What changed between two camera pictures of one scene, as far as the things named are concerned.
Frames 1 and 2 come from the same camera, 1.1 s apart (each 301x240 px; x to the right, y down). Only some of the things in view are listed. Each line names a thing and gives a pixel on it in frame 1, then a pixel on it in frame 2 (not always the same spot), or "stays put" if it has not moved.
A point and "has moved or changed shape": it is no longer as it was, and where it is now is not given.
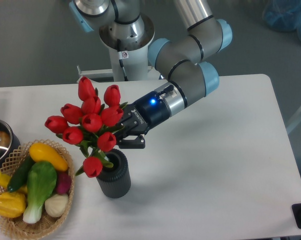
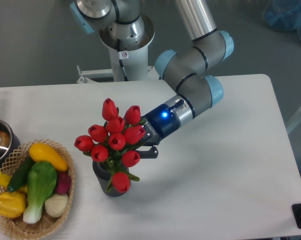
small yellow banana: x=4 y=179 stays put
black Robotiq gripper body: x=141 y=116 to x=161 y=122
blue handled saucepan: x=4 y=143 stays put
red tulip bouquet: x=93 y=124 has moved or changed shape
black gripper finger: x=138 y=143 to x=152 y=153
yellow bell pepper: x=9 y=205 stays put
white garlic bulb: x=56 y=205 stays put
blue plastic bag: x=289 y=15 stays put
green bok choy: x=41 y=178 stays put
